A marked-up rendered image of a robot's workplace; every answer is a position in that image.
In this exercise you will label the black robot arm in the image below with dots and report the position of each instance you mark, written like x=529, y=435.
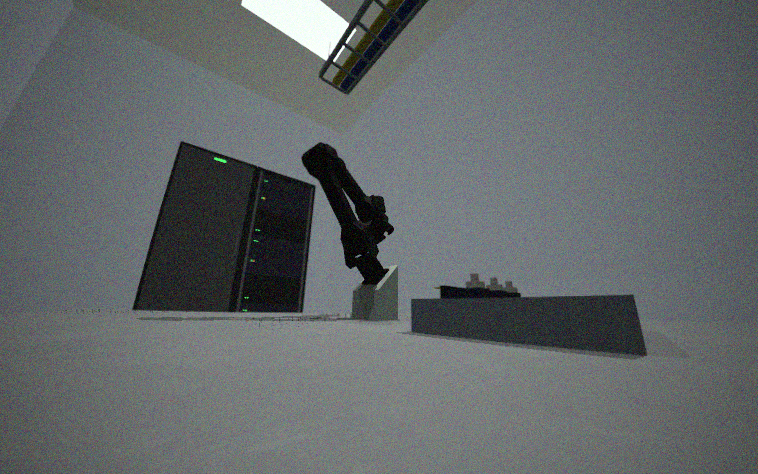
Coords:
x=323, y=163

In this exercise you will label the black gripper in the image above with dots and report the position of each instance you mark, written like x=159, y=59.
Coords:
x=379, y=236

